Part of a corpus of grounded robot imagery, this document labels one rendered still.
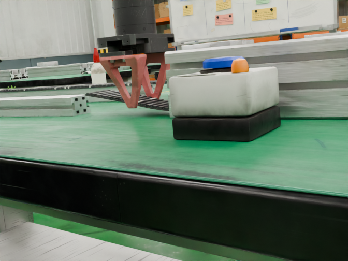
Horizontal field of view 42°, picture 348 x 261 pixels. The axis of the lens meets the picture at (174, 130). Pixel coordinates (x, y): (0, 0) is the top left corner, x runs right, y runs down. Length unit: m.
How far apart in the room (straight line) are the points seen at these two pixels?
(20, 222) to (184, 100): 1.69
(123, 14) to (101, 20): 8.36
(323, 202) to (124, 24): 0.44
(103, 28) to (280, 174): 8.51
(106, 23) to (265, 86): 8.42
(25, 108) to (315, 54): 0.50
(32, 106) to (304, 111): 0.47
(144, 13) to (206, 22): 3.40
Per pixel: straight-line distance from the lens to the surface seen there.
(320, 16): 3.59
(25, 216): 2.07
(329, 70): 0.49
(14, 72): 3.88
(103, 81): 1.21
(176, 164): 0.34
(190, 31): 4.13
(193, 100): 0.42
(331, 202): 0.26
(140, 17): 0.63
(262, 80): 0.42
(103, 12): 8.81
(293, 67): 0.50
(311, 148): 0.36
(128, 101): 0.64
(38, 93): 1.07
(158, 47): 0.64
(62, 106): 0.75
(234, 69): 0.40
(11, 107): 0.85
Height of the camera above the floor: 0.86
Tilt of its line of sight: 9 degrees down
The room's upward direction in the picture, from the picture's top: 5 degrees counter-clockwise
